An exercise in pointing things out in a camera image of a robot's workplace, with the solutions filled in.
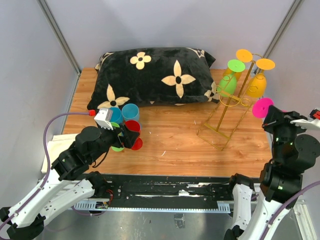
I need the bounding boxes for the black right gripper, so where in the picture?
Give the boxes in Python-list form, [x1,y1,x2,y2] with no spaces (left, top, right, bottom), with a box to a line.
[261,103,310,161]

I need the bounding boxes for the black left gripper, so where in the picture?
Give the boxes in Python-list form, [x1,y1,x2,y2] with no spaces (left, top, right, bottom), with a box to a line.
[89,121,140,163]

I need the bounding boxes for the red wine glass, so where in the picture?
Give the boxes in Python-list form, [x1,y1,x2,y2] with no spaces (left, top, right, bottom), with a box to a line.
[124,120,143,151]

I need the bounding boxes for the pink wine glass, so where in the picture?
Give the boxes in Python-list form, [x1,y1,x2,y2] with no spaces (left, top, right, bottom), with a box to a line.
[252,97,274,119]

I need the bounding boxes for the blue wine glass front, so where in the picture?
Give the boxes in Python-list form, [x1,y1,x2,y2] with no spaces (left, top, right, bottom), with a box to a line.
[109,107,123,124]

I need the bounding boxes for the blue wine glass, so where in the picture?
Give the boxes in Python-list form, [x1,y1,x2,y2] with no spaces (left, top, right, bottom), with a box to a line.
[109,107,123,124]
[121,103,140,122]

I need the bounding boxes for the orange wine glass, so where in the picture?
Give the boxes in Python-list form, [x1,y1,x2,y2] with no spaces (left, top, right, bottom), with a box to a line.
[246,58,276,98]
[222,49,253,80]

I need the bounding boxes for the green wine glass row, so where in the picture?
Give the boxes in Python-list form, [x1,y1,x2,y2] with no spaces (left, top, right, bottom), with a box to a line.
[216,59,246,97]

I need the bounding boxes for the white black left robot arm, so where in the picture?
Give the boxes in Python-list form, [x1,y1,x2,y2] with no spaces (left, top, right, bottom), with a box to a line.
[0,123,140,240]

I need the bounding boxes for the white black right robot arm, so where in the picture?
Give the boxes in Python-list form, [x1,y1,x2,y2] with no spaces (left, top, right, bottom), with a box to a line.
[224,105,320,240]

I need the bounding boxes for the white folded cloth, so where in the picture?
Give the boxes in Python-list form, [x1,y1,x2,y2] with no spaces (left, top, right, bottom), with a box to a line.
[47,134,77,163]

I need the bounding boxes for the black floral plush pillow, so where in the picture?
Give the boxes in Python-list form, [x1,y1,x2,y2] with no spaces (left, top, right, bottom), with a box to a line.
[87,47,219,110]

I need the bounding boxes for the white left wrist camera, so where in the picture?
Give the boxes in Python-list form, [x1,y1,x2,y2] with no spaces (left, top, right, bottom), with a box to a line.
[94,108,113,130]

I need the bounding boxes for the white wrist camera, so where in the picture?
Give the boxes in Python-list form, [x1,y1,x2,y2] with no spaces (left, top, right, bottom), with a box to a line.
[290,107,320,131]
[94,108,113,130]

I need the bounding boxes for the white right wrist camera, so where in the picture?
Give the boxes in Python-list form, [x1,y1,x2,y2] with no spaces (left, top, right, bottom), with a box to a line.
[290,107,320,131]

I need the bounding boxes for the gold wire glass rack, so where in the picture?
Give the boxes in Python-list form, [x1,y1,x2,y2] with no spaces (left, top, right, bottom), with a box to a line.
[196,52,264,151]

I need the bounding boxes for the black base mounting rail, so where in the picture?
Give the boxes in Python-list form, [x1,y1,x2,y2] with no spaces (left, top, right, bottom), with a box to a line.
[99,174,233,211]

